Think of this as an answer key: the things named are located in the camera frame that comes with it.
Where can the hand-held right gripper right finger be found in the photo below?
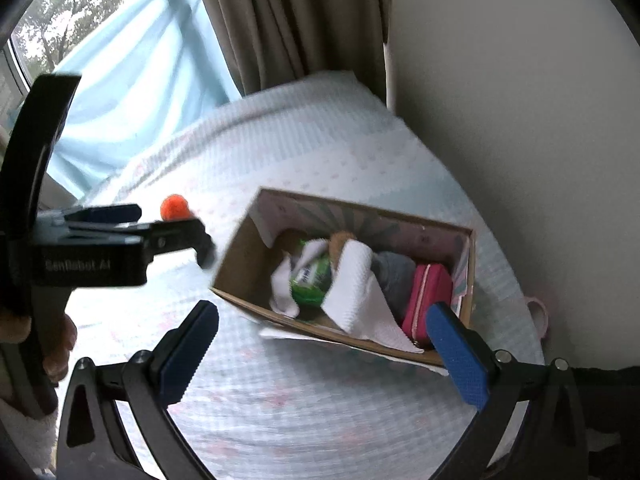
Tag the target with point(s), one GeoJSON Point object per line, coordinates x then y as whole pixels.
{"type": "Point", "coordinates": [455, 355]}

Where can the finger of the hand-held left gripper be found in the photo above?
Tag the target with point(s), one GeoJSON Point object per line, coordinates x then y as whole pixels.
{"type": "Point", "coordinates": [107, 212]}
{"type": "Point", "coordinates": [175, 235]}

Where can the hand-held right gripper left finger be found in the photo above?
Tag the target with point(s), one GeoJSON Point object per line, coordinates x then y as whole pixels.
{"type": "Point", "coordinates": [190, 347]}

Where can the orange ball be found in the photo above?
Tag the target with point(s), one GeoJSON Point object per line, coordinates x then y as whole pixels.
{"type": "Point", "coordinates": [175, 206]}

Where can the pink zip pouch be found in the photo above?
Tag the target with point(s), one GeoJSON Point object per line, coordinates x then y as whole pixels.
{"type": "Point", "coordinates": [430, 300]}

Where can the patterned cardboard box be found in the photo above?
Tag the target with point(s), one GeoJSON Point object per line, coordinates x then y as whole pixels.
{"type": "Point", "coordinates": [240, 270]}

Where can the grey cloth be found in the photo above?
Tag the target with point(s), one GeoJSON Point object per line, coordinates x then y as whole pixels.
{"type": "Point", "coordinates": [395, 280]}

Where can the white waffle towel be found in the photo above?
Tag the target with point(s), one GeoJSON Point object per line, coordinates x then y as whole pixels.
{"type": "Point", "coordinates": [360, 300]}

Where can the green packet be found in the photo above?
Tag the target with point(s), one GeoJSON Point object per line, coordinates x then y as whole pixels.
{"type": "Point", "coordinates": [310, 282]}

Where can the brown plush toy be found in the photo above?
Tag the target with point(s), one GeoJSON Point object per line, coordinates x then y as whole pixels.
{"type": "Point", "coordinates": [340, 242]}

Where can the person's left hand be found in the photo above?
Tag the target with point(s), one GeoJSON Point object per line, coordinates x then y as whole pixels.
{"type": "Point", "coordinates": [60, 345]}

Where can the light blue cloth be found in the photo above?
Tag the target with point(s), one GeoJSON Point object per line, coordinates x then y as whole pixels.
{"type": "Point", "coordinates": [135, 90]}

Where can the dark clothing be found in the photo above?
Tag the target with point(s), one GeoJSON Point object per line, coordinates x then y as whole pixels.
{"type": "Point", "coordinates": [610, 420]}

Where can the window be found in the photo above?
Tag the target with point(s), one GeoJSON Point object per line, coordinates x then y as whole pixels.
{"type": "Point", "coordinates": [75, 5]}

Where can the beige curtain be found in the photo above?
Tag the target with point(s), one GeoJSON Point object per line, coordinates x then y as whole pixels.
{"type": "Point", "coordinates": [290, 25]}

